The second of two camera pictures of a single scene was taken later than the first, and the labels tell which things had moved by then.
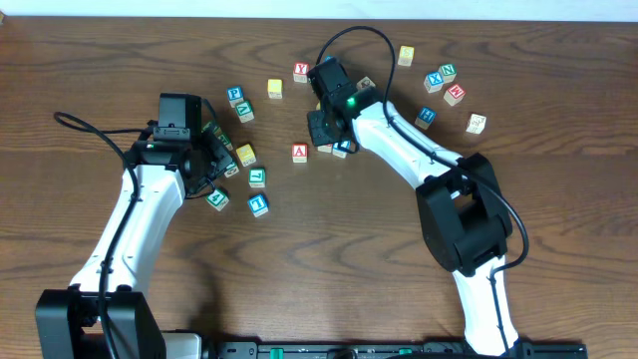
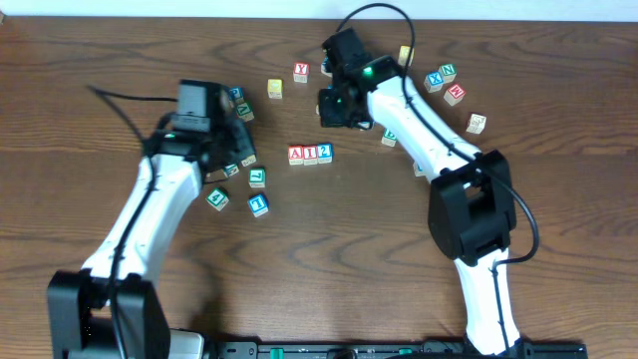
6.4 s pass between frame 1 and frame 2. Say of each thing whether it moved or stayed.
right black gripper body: moved
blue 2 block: moved
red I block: moved
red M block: stayed
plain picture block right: stayed
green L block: stayed
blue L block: stayed
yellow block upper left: stayed
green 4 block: stayed
